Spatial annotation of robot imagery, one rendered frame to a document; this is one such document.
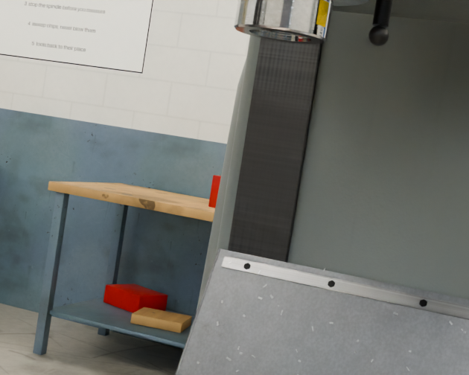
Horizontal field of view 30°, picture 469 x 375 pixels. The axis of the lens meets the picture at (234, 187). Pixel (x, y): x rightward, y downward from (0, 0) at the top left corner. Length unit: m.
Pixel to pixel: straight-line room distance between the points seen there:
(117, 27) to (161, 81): 0.44
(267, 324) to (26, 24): 4.97
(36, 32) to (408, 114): 4.93
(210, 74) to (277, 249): 4.25
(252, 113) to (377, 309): 0.22
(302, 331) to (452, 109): 0.24
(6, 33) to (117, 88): 0.87
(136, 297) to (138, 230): 0.57
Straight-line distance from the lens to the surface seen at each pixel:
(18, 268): 5.64
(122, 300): 4.85
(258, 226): 0.84
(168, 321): 4.49
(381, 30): 0.44
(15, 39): 5.73
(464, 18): 0.69
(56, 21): 5.58
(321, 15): 0.44
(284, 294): 0.82
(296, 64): 0.84
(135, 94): 5.25
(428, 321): 0.79
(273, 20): 0.43
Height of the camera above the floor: 1.22
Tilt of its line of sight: 3 degrees down
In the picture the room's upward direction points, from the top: 9 degrees clockwise
